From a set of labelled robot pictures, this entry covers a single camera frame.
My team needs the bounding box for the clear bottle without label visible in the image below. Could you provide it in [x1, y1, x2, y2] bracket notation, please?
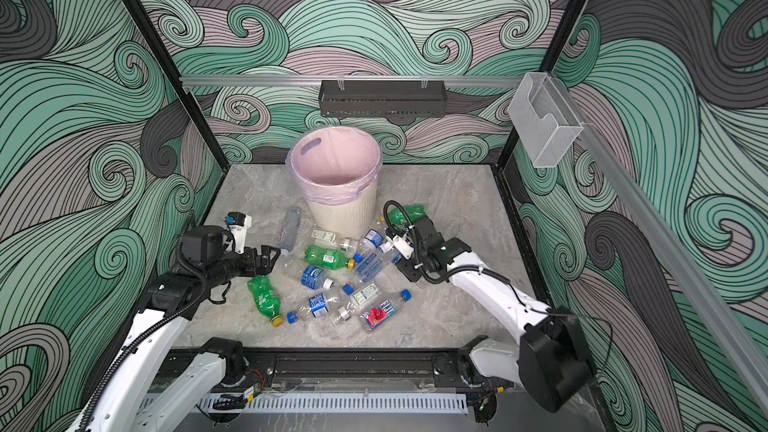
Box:
[277, 207, 301, 254]

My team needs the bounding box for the green bottle yellow cap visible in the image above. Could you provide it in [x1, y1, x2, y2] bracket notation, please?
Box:
[247, 276, 284, 328]
[304, 245, 355, 270]

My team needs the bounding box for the clear bottle blue label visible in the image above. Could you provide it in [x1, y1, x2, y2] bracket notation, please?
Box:
[358, 229, 385, 256]
[285, 262, 335, 291]

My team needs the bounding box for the pepsi label clear bottle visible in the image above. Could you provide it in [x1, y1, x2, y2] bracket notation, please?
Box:
[286, 291, 341, 324]

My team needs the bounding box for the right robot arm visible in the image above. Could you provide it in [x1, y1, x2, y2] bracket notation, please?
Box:
[383, 200, 597, 413]

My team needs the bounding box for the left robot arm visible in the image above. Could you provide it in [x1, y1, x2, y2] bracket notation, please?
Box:
[69, 225, 282, 431]

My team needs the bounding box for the green bottle near bin right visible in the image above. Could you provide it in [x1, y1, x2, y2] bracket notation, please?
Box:
[386, 203, 427, 228]

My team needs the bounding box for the white ribbed waste bin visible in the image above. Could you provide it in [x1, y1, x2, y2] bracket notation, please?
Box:
[307, 184, 377, 238]

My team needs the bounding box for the pink bin liner bag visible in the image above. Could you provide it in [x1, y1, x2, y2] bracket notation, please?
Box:
[285, 126, 383, 206]

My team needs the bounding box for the clear square bottle green label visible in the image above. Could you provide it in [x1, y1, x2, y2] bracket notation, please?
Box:
[310, 228, 359, 254]

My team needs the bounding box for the soda water blue bottle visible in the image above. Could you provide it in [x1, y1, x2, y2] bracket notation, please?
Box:
[342, 249, 400, 296]

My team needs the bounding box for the clear bottle pink label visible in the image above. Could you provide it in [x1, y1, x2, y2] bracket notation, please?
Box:
[359, 289, 412, 331]

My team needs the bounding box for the clear bottle green white label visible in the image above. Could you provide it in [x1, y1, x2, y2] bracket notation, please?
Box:
[331, 281, 382, 326]

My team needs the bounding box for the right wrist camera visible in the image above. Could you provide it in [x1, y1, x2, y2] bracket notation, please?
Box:
[382, 235, 414, 259]

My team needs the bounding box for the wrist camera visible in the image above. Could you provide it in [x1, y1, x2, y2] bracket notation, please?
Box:
[382, 235, 414, 259]
[225, 212, 252, 254]

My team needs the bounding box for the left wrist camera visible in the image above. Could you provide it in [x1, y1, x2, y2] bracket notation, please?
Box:
[225, 212, 252, 254]

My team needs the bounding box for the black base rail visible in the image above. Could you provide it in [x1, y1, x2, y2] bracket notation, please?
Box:
[224, 347, 512, 391]

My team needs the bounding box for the white slotted cable duct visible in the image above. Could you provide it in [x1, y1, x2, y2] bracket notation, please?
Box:
[139, 392, 469, 416]

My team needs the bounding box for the black wall tray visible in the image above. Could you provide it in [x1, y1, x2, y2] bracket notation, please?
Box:
[318, 79, 448, 119]

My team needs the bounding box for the clear acrylic wall holder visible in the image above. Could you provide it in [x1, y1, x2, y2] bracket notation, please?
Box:
[507, 72, 583, 169]

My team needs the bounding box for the aluminium back rail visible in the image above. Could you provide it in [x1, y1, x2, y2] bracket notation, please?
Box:
[179, 74, 523, 89]

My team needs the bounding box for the aluminium rail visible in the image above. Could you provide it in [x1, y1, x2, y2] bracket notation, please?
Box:
[548, 76, 767, 412]
[179, 74, 523, 89]

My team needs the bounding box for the aluminium right rail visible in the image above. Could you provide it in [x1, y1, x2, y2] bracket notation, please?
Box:
[548, 76, 767, 412]

